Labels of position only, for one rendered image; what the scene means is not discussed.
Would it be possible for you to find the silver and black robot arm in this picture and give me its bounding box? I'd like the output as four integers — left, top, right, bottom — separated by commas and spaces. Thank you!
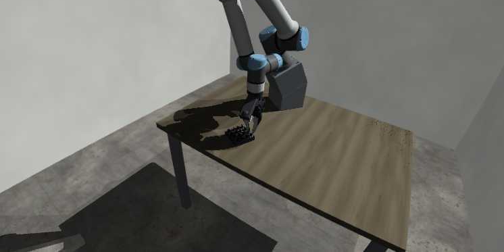
219, 0, 309, 120

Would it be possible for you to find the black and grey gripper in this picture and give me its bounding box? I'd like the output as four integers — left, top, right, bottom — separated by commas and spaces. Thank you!
243, 90, 266, 133

